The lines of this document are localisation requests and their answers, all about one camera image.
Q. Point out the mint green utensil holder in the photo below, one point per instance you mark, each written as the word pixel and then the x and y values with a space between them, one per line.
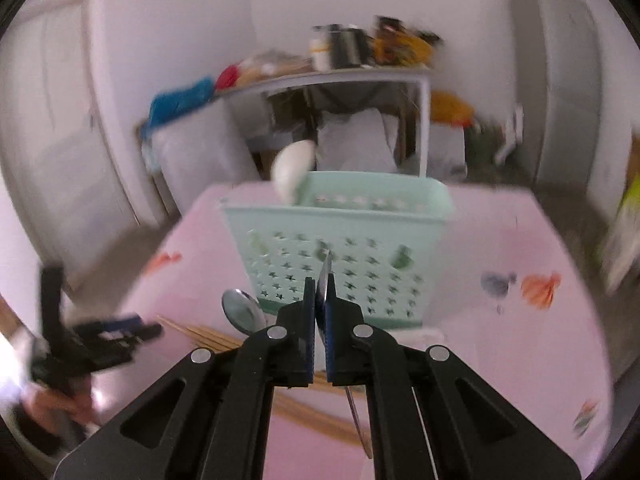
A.
pixel 381 231

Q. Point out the white door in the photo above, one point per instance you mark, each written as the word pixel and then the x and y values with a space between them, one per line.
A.
pixel 53 146

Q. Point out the white plastic ladle spoon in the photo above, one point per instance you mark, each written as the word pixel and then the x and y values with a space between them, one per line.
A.
pixel 290 168

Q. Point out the orange snack packages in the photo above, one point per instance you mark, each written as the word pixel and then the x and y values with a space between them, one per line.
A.
pixel 395 44

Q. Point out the steel spoon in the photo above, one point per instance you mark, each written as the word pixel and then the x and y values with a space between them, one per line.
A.
pixel 243 311
pixel 323 288

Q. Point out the wooden chopstick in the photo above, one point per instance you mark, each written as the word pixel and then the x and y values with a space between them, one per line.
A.
pixel 303 415
pixel 212 339
pixel 177 327

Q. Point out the white plastic bottle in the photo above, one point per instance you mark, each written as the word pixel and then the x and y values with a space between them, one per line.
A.
pixel 320 48

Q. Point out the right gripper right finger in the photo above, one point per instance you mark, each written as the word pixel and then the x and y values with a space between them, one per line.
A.
pixel 431 416

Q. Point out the silver refrigerator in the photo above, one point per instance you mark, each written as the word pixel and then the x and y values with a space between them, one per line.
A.
pixel 559 87

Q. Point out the red plastic bag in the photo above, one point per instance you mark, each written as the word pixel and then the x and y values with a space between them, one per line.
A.
pixel 228 78

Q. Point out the pink patterned tablecloth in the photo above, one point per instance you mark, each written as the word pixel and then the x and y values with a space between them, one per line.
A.
pixel 509 303

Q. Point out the blue plastic bag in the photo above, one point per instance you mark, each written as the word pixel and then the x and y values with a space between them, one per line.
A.
pixel 171 105

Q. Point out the steel spoon front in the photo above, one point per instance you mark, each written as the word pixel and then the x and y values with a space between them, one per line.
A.
pixel 323 288

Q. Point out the orange plastic bag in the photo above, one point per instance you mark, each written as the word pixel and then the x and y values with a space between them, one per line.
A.
pixel 449 109

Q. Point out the black thermos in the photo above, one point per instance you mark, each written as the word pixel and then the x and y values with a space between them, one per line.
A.
pixel 338 53

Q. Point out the white sack under table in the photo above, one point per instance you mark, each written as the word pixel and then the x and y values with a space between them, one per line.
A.
pixel 365 141

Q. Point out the white green rice bag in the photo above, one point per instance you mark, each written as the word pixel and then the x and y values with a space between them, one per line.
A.
pixel 621 248

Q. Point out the black electric kettle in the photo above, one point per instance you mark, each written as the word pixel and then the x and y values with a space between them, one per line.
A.
pixel 359 46

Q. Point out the person's left hand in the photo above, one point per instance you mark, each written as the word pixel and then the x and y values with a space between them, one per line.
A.
pixel 42 403

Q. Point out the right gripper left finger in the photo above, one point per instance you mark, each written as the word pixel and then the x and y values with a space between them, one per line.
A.
pixel 208 418

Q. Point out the large white sack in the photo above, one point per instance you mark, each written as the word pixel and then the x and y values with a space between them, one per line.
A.
pixel 198 150

